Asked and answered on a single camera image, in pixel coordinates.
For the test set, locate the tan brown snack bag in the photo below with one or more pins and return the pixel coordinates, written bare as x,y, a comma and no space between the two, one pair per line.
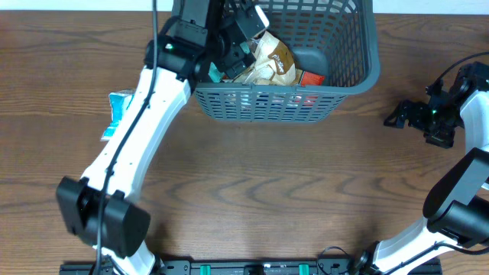
274,63

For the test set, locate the grey plastic basket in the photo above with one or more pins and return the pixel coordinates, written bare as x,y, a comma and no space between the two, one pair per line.
335,39

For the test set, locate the teal white snack packet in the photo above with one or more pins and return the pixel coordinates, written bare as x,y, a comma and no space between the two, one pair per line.
214,74

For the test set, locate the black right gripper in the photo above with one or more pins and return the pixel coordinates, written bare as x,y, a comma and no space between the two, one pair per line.
445,138

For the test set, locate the blue white snack bag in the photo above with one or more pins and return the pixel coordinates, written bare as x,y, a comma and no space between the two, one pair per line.
119,102

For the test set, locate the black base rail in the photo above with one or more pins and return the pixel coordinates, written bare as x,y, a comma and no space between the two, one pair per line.
336,266

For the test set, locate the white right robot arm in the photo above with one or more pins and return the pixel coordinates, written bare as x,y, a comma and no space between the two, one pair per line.
454,217

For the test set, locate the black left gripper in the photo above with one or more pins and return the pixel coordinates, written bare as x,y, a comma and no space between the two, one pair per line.
230,58

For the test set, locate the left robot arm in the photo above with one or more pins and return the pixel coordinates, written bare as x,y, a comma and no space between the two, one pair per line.
100,207

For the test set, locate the orange pasta packet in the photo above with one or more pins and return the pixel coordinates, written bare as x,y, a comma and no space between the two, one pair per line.
311,78

